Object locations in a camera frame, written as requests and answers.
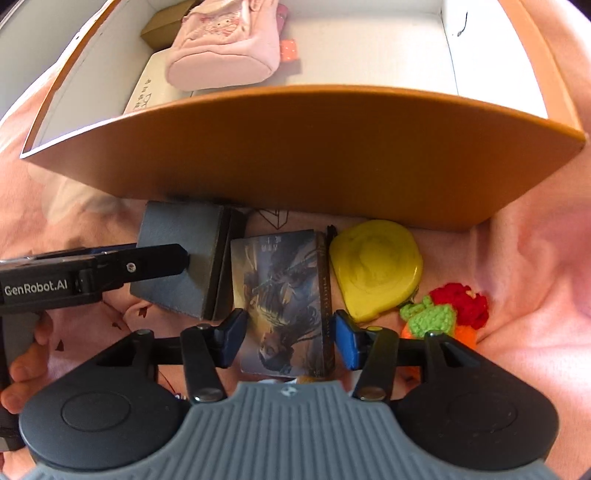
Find illustrated card box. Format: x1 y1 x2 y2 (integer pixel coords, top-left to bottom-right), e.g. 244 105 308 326
230 229 337 377

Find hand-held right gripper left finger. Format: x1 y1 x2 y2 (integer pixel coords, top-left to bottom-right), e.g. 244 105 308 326
99 309 247 402

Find grey box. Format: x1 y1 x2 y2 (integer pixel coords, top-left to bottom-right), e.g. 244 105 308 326
129 199 247 321

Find pink pouch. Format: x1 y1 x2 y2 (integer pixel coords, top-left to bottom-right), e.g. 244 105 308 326
165 0 289 90

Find yellow tape measure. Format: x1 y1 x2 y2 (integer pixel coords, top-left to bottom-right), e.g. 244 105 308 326
329 220 424 324

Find person's left hand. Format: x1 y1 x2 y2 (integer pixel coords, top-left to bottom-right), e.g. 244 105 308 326
2 314 52 409

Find orange cardboard box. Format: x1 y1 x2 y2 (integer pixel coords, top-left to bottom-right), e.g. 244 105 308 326
19 0 587 232

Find white long box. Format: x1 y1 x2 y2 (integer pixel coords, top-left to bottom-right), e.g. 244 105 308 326
122 50 195 115

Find orange crochet toy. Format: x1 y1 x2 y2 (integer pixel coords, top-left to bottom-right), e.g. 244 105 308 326
398 282 490 365

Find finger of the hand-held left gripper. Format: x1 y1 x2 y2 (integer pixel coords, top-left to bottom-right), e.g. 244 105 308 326
79 244 189 297
28 246 139 257

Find brown cardboard box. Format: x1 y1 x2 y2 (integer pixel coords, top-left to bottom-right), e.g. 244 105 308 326
141 0 199 49

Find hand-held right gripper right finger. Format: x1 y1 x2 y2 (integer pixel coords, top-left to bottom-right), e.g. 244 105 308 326
333 310 481 400

